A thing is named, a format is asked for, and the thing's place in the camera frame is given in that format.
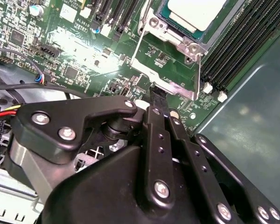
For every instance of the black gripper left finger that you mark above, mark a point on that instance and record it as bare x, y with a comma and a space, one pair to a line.
49, 130

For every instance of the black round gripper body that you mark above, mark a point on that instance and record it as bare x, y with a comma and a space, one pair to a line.
95, 193

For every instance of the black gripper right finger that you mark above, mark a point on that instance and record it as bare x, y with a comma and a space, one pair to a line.
200, 163

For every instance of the metal socket cover frame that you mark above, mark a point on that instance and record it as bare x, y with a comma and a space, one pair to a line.
142, 67

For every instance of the silver topped CPU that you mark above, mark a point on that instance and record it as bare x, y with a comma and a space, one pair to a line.
196, 14

